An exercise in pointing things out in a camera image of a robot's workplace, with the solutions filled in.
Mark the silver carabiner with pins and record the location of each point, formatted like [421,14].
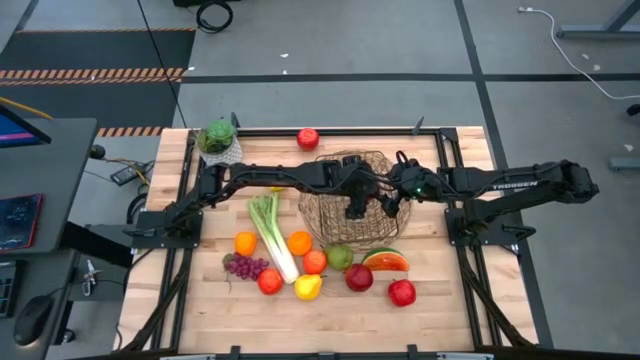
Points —
[90,277]

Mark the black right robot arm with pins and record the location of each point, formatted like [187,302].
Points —
[520,185]

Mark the grey table leg base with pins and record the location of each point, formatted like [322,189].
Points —
[600,33]

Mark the black round knob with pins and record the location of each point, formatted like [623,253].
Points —
[97,151]

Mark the dark grey desk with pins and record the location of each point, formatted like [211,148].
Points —
[50,165]

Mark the black hazard-striped floor mat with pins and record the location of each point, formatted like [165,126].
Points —
[100,50]

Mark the orange fruit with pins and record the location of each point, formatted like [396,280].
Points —
[245,244]
[299,243]

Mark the bright red apple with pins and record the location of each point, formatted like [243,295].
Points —
[402,293]
[307,139]

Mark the purple grape bunch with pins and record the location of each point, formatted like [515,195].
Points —
[245,267]

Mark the speckled green fruit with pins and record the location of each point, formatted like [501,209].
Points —
[340,257]

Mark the watermelon slice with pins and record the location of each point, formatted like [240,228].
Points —
[385,261]

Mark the black keyboard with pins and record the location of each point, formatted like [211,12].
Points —
[6,290]

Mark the black caster wheel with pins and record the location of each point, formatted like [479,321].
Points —
[635,110]

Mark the succulent in patterned white pot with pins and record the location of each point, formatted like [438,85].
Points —
[217,137]

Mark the red-edged tablet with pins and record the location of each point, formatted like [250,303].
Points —
[20,222]

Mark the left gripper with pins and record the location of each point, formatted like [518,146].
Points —
[355,177]

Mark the computer monitor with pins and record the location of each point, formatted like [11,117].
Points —
[20,132]

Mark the black computer mouse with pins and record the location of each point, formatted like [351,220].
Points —
[32,320]

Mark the red tomato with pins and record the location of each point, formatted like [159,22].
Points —
[270,281]

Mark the black aluminium table frame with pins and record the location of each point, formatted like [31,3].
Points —
[270,132]

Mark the yellow pear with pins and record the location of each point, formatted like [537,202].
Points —
[307,287]

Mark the dark red apple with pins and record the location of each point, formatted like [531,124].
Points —
[359,277]

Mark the black power adapter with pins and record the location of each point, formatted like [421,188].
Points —
[130,173]

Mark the grey block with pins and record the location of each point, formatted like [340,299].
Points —
[625,164]

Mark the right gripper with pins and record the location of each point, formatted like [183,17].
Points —
[417,180]

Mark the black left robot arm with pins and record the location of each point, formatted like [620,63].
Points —
[270,176]

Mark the orange-red peach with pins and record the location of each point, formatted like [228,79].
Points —
[314,262]

